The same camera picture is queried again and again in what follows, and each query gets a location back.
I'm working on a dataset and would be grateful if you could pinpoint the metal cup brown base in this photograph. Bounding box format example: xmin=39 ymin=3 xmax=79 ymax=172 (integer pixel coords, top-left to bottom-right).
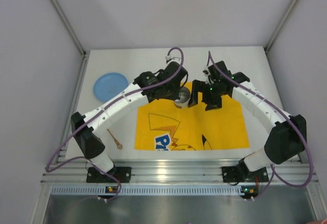
xmin=174 ymin=86 xmax=191 ymax=109

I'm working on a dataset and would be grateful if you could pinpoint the yellow Pikachu cloth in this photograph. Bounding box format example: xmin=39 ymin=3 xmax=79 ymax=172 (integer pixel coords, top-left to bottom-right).
xmin=134 ymin=95 xmax=249 ymax=151

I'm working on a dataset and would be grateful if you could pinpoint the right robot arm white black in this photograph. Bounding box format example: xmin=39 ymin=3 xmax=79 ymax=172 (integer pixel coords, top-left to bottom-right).
xmin=188 ymin=61 xmax=307 ymax=181

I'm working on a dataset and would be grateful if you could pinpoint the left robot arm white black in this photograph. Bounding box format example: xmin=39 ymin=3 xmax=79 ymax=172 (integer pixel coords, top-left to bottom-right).
xmin=71 ymin=61 xmax=188 ymax=173

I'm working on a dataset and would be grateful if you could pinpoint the light blue plate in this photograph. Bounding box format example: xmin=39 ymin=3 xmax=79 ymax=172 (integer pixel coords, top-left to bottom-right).
xmin=93 ymin=73 xmax=129 ymax=103

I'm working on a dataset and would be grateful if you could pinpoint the gold spoon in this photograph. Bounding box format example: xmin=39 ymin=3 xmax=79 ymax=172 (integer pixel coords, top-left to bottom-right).
xmin=107 ymin=129 xmax=123 ymax=150

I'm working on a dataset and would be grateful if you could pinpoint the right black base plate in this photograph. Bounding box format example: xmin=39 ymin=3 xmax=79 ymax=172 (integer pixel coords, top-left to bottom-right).
xmin=221 ymin=166 xmax=269 ymax=183

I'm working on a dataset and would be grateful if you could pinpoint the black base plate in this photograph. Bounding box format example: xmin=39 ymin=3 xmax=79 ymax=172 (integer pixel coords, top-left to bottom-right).
xmin=221 ymin=166 xmax=269 ymax=183
xmin=86 ymin=167 xmax=131 ymax=183

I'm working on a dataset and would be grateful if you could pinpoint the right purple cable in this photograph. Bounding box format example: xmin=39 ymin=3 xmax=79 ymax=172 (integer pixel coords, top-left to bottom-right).
xmin=207 ymin=50 xmax=315 ymax=200

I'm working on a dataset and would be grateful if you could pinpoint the purple cable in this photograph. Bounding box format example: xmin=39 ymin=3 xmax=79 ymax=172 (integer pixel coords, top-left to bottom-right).
xmin=45 ymin=47 xmax=184 ymax=204
xmin=207 ymin=50 xmax=315 ymax=200

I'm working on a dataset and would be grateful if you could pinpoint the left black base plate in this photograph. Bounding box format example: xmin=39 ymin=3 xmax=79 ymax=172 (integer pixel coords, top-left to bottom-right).
xmin=86 ymin=167 xmax=131 ymax=183

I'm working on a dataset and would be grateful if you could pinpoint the right frame post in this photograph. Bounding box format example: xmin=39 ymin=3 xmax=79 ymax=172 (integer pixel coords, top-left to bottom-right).
xmin=264 ymin=0 xmax=314 ymax=51

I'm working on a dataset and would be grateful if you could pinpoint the frame post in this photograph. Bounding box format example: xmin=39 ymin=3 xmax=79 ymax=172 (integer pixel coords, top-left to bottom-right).
xmin=264 ymin=0 xmax=314 ymax=51
xmin=35 ymin=0 xmax=86 ymax=56

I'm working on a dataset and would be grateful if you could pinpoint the aluminium mounting rail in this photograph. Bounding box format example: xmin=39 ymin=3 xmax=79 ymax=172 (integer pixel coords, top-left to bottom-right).
xmin=41 ymin=146 xmax=309 ymax=184

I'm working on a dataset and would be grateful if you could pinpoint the left frame post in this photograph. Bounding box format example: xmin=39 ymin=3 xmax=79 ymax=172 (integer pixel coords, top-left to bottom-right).
xmin=35 ymin=0 xmax=86 ymax=56

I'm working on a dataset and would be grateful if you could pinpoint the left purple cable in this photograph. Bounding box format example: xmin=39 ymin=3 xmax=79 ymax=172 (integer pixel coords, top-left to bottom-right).
xmin=45 ymin=47 xmax=184 ymax=204

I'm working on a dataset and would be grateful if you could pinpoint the slotted cable duct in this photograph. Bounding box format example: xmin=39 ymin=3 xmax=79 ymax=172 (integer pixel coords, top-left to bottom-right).
xmin=51 ymin=185 xmax=259 ymax=196

